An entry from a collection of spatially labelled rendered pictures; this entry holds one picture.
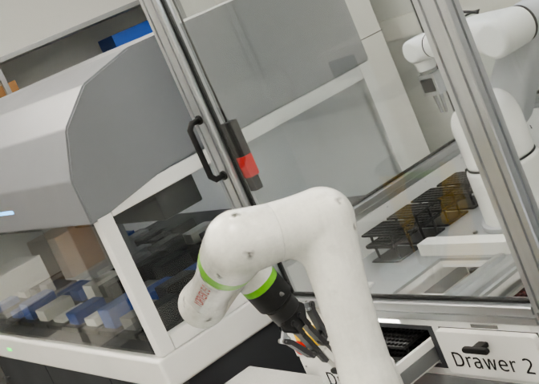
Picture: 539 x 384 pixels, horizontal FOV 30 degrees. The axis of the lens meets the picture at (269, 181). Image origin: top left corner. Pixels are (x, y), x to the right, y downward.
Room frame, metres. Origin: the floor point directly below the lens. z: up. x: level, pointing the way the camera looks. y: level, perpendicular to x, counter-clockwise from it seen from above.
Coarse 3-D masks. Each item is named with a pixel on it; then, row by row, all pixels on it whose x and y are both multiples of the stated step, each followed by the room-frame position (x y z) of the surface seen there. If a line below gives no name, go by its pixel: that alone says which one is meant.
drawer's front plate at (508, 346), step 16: (448, 336) 2.13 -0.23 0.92; (464, 336) 2.09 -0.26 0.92; (480, 336) 2.05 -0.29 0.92; (496, 336) 2.01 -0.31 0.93; (512, 336) 1.97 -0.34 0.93; (528, 336) 1.94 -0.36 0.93; (448, 352) 2.15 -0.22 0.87; (496, 352) 2.03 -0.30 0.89; (512, 352) 1.99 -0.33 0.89; (528, 352) 1.95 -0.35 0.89; (464, 368) 2.13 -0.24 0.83; (496, 368) 2.04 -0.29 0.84; (528, 368) 1.97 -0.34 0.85
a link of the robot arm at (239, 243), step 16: (240, 208) 1.76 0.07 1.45; (256, 208) 1.76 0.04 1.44; (224, 224) 1.72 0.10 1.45; (240, 224) 1.72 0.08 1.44; (256, 224) 1.72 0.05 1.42; (272, 224) 1.73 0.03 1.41; (208, 240) 1.73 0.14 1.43; (224, 240) 1.71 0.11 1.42; (240, 240) 1.70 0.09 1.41; (256, 240) 1.71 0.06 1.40; (272, 240) 1.72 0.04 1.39; (208, 256) 1.74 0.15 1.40; (224, 256) 1.71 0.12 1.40; (240, 256) 1.70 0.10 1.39; (256, 256) 1.71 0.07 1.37; (272, 256) 1.72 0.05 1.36; (208, 272) 1.79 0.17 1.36; (224, 272) 1.73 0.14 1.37; (240, 272) 1.72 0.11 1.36; (256, 272) 1.74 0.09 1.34; (224, 288) 1.81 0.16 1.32
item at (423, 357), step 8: (424, 344) 2.21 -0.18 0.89; (432, 344) 2.22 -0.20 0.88; (416, 352) 2.19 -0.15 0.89; (424, 352) 2.20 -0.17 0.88; (432, 352) 2.21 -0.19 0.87; (400, 360) 2.17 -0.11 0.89; (408, 360) 2.17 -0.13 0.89; (416, 360) 2.18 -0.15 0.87; (424, 360) 2.19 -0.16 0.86; (432, 360) 2.20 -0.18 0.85; (400, 368) 2.16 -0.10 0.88; (408, 368) 2.16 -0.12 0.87; (416, 368) 2.18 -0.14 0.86; (424, 368) 2.19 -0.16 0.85; (408, 376) 2.16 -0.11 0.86; (416, 376) 2.17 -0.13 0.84
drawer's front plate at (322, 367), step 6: (318, 360) 2.34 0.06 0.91; (318, 366) 2.35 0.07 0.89; (324, 366) 2.33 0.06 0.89; (330, 366) 2.31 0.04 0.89; (396, 366) 2.13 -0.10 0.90; (324, 372) 2.34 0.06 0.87; (330, 372) 2.32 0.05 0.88; (396, 372) 2.12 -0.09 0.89; (324, 378) 2.35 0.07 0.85; (330, 378) 2.33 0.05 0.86; (336, 378) 2.31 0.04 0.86
